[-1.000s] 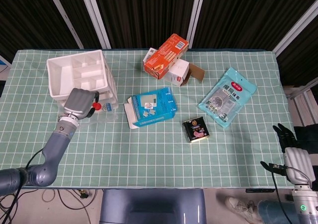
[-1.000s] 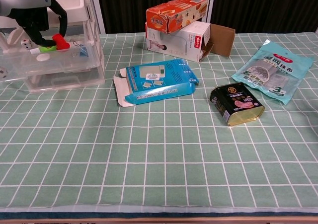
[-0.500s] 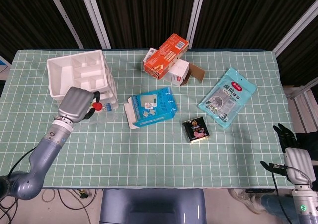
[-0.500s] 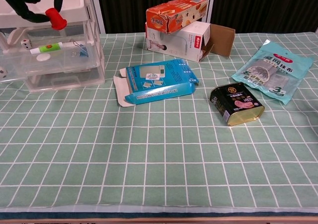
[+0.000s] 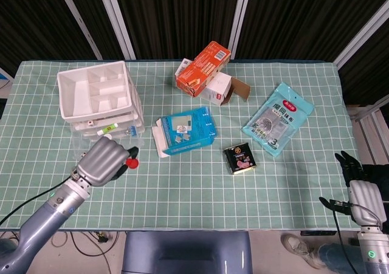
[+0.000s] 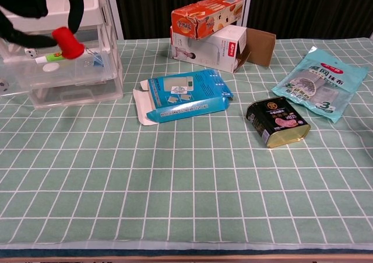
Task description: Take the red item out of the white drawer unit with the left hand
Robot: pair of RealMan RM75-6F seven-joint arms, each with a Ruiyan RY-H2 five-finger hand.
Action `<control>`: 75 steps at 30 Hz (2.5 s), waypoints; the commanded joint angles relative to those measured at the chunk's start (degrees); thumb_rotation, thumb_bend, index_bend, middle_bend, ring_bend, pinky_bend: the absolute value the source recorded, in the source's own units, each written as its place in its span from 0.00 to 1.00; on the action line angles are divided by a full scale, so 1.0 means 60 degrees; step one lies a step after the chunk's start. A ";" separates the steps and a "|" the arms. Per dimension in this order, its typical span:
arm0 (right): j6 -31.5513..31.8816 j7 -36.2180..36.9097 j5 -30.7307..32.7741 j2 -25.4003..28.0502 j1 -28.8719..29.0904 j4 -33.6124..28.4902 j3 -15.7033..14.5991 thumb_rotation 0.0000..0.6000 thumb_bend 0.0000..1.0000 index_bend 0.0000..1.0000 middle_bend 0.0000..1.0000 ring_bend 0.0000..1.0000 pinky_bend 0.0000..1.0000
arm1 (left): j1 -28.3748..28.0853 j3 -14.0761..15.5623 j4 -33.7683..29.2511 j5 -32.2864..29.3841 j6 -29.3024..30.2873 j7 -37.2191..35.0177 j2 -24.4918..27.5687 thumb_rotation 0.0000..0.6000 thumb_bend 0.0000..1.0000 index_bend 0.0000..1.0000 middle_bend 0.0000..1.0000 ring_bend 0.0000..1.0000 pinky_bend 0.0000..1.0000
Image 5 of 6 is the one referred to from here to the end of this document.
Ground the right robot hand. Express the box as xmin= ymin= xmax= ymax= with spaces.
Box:
xmin=318 ymin=150 xmax=383 ymax=226

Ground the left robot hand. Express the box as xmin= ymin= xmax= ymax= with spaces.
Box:
xmin=75 ymin=136 xmax=140 ymax=187

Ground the clear plastic drawer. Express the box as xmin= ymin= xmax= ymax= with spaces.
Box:
xmin=70 ymin=120 xmax=145 ymax=161

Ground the white drawer organizer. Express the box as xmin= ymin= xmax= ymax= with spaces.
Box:
xmin=57 ymin=60 xmax=146 ymax=141

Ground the green white glue stick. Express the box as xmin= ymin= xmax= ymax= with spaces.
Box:
xmin=97 ymin=124 xmax=118 ymax=135

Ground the bystander person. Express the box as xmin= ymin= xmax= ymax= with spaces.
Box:
xmin=317 ymin=163 xmax=389 ymax=270

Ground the white sneaker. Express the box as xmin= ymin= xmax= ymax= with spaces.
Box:
xmin=280 ymin=234 xmax=323 ymax=269

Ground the flattened blue carton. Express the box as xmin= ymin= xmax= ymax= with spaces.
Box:
xmin=151 ymin=106 xmax=218 ymax=159

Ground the green checkered tablecloth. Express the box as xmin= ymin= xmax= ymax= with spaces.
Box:
xmin=0 ymin=60 xmax=362 ymax=231

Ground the teal cleaning cloth package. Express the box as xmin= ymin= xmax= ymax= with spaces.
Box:
xmin=242 ymin=81 xmax=315 ymax=158

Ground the blue-grey robot torso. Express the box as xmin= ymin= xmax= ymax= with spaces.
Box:
xmin=121 ymin=231 xmax=253 ymax=274

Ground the black luncheon meat can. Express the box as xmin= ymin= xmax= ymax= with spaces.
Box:
xmin=222 ymin=145 xmax=258 ymax=176

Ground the orange snack box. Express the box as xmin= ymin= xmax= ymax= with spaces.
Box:
xmin=175 ymin=41 xmax=232 ymax=98

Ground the white box with brown flap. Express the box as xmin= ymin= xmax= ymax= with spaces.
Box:
xmin=177 ymin=58 xmax=252 ymax=106

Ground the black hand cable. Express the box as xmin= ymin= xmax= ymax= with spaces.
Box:
xmin=331 ymin=202 xmax=381 ymax=274

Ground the silver aluminium frame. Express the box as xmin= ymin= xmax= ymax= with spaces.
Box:
xmin=348 ymin=94 xmax=389 ymax=165

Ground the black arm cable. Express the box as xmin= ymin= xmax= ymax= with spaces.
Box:
xmin=0 ymin=179 xmax=77 ymax=227

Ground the black floor cable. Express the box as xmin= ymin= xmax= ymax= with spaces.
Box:
xmin=51 ymin=231 xmax=121 ymax=274

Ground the white partition post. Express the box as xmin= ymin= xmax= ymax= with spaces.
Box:
xmin=95 ymin=0 xmax=137 ymax=61
xmin=227 ymin=0 xmax=253 ymax=61
xmin=332 ymin=0 xmax=389 ymax=68
xmin=54 ymin=0 xmax=103 ymax=61

